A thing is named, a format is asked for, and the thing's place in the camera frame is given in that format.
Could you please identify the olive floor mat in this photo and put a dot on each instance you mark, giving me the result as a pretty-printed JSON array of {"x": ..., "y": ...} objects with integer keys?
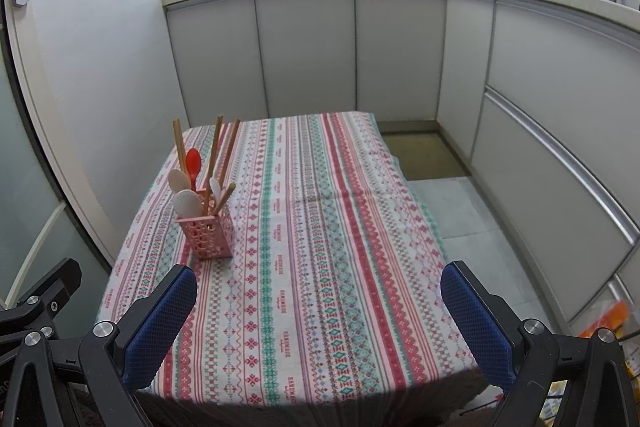
[{"x": 425, "y": 154}]

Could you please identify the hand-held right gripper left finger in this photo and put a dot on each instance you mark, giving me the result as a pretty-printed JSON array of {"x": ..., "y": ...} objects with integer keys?
[{"x": 160, "y": 329}]

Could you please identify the patterned striped tablecloth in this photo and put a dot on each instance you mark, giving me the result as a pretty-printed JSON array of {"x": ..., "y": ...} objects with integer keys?
[{"x": 310, "y": 257}]

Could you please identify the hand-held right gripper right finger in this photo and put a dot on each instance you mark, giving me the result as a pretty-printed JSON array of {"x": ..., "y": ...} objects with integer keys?
[{"x": 475, "y": 329}]

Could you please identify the white plastic spoon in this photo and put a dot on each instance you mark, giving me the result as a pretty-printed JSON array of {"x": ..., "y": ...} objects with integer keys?
[
  {"x": 177, "y": 182},
  {"x": 214, "y": 187}
]

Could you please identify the white kitchen cabinets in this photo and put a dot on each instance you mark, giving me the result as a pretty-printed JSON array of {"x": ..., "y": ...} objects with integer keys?
[{"x": 310, "y": 52}]

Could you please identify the red plastic spoon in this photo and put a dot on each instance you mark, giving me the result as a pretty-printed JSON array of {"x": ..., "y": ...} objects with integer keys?
[{"x": 193, "y": 162}]

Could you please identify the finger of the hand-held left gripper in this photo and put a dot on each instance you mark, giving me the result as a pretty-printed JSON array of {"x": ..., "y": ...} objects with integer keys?
[{"x": 47, "y": 289}]

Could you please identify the orange plastic bag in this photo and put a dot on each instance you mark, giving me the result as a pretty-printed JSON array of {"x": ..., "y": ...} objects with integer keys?
[{"x": 605, "y": 317}]

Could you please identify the pink perforated utensil holder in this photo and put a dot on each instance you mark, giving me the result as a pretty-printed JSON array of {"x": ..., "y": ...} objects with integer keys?
[{"x": 207, "y": 232}]

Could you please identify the wooden chopstick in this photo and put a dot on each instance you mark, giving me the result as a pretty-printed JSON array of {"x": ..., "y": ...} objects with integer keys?
[
  {"x": 175, "y": 142},
  {"x": 225, "y": 199},
  {"x": 215, "y": 142},
  {"x": 230, "y": 142},
  {"x": 181, "y": 147}
]

